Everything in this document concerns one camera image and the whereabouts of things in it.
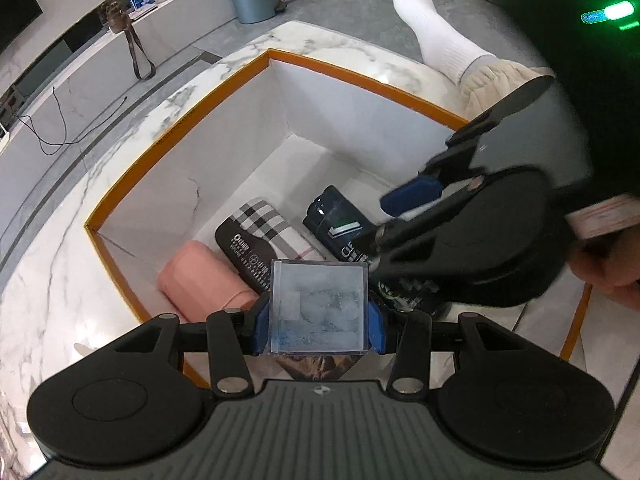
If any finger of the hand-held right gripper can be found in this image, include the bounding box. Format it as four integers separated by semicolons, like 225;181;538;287
350;177;488;281
379;76;557;221

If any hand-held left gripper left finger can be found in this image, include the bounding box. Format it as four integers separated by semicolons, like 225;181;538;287
112;296;273;397

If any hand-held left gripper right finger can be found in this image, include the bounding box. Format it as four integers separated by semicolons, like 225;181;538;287
367;297;511;396

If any clear plastic box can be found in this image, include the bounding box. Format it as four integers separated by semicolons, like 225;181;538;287
270;259;371;356

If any pink cylinder case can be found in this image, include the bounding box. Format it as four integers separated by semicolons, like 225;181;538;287
157;240;258;323

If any dark blue bottle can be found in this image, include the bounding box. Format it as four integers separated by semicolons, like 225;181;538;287
301;185;441;318

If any plaid zip case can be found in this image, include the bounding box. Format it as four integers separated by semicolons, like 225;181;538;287
215;199;328;293

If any orange cardboard box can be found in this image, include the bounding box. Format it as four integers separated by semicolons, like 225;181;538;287
84;49;593;391

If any person's right forearm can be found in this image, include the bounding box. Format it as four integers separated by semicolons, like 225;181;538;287
570;194;640;241

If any person's right hand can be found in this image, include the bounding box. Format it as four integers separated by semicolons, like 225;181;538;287
570;232;640;306

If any white sock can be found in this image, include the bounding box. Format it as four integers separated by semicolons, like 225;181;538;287
391;0;498;86

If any grey marble media cabinet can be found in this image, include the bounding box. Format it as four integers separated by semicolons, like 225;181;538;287
0;0;236;161

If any black television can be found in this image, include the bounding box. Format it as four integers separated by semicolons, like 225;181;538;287
0;0;43;56

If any black cable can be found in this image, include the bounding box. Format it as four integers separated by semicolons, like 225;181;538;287
7;87;91;157

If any brown camera with strap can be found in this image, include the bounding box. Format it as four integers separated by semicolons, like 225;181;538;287
100;2;156;81

